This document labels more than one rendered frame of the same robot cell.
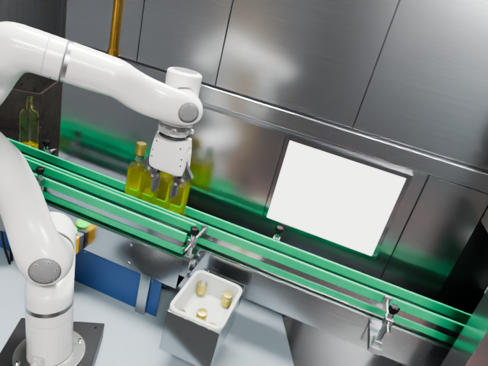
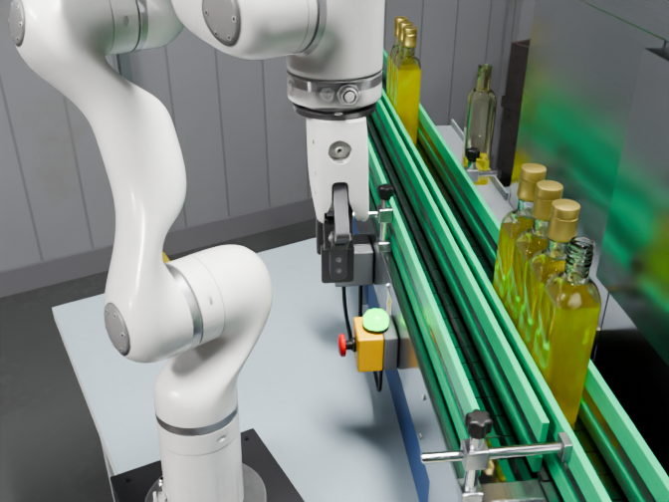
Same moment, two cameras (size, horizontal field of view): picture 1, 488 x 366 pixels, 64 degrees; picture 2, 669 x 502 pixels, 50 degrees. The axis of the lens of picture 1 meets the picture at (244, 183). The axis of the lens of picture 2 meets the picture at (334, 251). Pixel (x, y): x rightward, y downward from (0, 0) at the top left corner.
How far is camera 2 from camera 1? 0.86 m
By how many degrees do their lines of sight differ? 64
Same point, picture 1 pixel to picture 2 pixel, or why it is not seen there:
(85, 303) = (366, 476)
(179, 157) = (314, 165)
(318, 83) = not seen: outside the picture
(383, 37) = not seen: outside the picture
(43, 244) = (120, 279)
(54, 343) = (173, 479)
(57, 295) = (173, 394)
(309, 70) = not seen: outside the picture
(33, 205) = (133, 206)
